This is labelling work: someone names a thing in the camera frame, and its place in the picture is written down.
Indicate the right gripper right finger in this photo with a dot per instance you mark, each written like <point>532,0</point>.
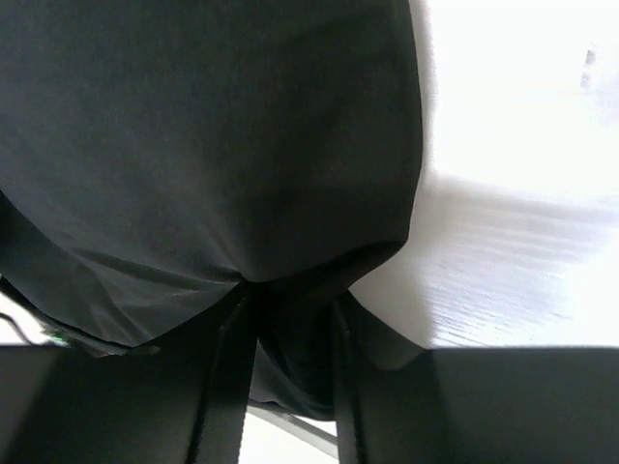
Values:
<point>396,402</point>

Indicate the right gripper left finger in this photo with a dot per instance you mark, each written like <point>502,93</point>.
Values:
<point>180,399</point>

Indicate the black trousers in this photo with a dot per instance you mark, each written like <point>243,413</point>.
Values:
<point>157,156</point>

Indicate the front aluminium frame rail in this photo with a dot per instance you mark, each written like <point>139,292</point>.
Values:
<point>301,429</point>

